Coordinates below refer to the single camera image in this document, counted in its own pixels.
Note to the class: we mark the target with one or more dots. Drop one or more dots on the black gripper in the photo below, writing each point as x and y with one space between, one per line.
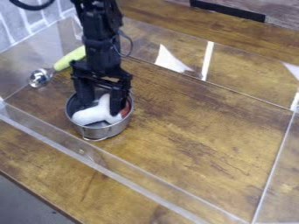
112 77

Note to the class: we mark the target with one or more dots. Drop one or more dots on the white red-capped toy mushroom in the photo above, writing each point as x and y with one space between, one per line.
99 113

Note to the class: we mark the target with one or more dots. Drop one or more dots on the small silver pot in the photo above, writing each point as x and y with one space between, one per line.
99 130

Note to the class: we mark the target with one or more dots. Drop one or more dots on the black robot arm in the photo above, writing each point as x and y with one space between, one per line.
100 20

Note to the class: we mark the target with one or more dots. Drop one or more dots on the clear acrylic barrier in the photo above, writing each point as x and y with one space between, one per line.
208 154

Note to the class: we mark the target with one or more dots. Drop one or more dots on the black bar at table edge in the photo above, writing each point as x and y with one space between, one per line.
250 15

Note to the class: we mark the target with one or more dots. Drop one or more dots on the green-handled metal scoop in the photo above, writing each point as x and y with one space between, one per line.
41 75

